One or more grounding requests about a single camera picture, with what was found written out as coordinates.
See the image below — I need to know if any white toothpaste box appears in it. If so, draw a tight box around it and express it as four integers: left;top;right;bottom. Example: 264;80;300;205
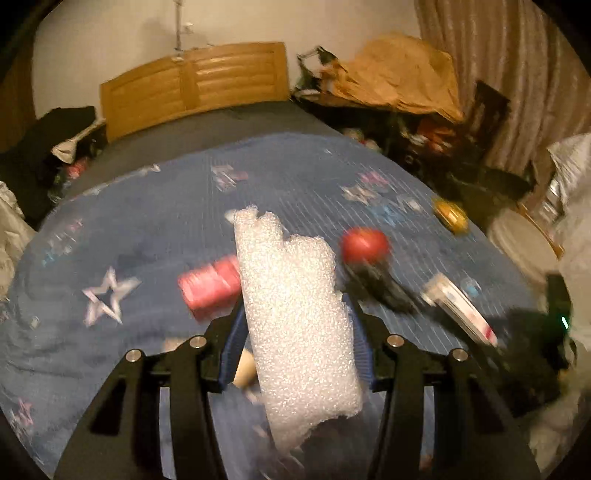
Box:
421;273;498;347

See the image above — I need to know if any black plastic bag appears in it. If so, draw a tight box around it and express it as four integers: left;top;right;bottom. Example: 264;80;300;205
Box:
344;260;419;314

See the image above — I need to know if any white foam packing piece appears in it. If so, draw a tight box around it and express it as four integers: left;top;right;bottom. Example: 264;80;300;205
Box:
233;206;363;454

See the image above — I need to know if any tan sponge cube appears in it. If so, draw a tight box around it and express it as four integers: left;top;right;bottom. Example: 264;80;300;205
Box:
232;348;257;389

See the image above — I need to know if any white silvery plastic sheet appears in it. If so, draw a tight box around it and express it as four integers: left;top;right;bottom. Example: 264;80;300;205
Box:
530;133;590;475

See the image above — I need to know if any white floral plastic basin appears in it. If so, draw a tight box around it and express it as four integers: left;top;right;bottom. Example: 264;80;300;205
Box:
487;208;564;289

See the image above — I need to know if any red rectangular box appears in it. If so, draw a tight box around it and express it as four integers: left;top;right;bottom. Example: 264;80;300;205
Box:
177;255;242;321

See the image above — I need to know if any red apple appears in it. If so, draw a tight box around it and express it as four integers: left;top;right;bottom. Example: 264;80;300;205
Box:
341;227;391;264

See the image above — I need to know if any dark wooden chair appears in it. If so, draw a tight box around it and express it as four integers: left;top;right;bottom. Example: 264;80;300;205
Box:
465;80;510;163

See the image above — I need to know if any black clothes pile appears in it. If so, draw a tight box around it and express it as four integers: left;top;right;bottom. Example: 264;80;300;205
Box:
1;105;96;228

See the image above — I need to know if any grey bed sheet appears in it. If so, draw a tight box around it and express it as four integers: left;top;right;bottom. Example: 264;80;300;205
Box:
66;101;338;200

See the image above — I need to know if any brown patterned curtain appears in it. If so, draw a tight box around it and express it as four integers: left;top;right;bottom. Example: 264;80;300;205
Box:
415;1;590;179

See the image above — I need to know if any crumpled brown paper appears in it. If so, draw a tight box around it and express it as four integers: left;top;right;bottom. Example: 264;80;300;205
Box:
322;33;464;123

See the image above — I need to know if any wooden bed headboard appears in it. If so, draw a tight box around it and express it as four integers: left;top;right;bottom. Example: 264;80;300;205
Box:
100;42;290;142

